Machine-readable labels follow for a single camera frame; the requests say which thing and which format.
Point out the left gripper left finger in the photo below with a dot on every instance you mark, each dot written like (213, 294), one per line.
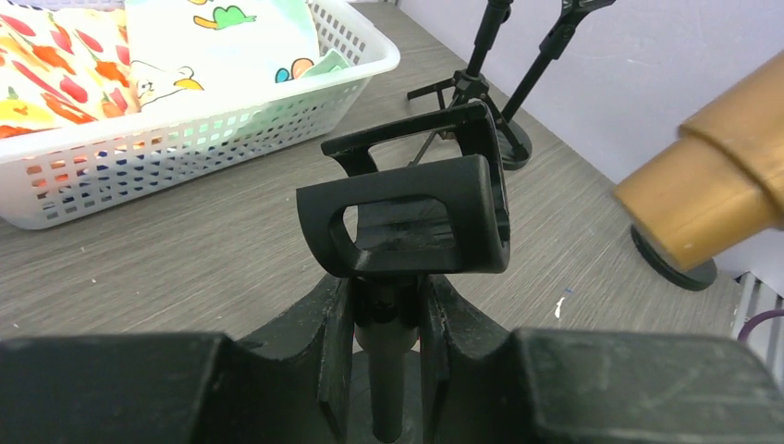
(286, 382)

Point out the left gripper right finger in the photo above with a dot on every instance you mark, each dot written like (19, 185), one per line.
(482, 383)

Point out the black round-base mic stand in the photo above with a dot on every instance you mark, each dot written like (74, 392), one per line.
(395, 235)

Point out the gold brown microphone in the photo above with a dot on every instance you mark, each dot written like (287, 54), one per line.
(721, 181)

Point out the white plastic basket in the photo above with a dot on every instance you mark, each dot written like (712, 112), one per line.
(55, 176)

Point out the green patterned cloth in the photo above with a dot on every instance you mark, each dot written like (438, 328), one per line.
(183, 52)

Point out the orange patterned cloth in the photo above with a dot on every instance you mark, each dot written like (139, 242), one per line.
(61, 68)

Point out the black tripod shock-mount stand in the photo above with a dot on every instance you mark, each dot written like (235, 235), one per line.
(470, 84)

